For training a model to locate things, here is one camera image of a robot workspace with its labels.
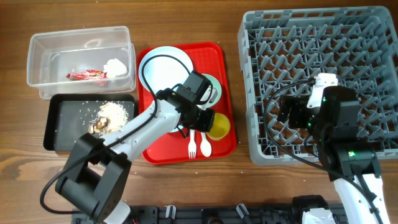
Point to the white plastic fork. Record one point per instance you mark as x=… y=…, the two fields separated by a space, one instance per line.
x=192 y=147

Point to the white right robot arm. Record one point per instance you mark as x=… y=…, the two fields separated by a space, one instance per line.
x=350 y=161

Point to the yellow plastic cup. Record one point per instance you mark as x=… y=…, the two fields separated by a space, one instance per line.
x=220 y=128

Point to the rice and food scraps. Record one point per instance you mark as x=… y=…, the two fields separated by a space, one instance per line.
x=103 y=117

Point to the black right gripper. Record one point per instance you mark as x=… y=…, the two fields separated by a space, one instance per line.
x=299 y=105

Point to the white plastic spoon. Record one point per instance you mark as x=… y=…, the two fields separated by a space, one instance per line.
x=205 y=146

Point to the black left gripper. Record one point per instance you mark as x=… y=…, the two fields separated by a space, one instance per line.
x=206 y=126

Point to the red serving tray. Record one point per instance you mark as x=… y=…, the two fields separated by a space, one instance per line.
x=207 y=58

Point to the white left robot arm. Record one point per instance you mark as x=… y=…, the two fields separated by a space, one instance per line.
x=95 y=175

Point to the red snack wrapper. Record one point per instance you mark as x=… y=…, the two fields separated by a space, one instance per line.
x=96 y=75

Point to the grey dishwasher rack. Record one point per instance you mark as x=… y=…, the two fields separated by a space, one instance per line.
x=283 y=48

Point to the black waste tray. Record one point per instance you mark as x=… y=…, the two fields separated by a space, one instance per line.
x=70 y=116

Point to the mint green bowl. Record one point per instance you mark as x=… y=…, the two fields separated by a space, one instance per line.
x=217 y=90

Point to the large light blue plate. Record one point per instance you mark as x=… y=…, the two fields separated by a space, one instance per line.
x=164 y=67

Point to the clear plastic waste bin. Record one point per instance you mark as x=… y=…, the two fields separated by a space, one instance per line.
x=54 y=57

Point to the white napkin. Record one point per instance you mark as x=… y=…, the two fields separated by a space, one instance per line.
x=114 y=68

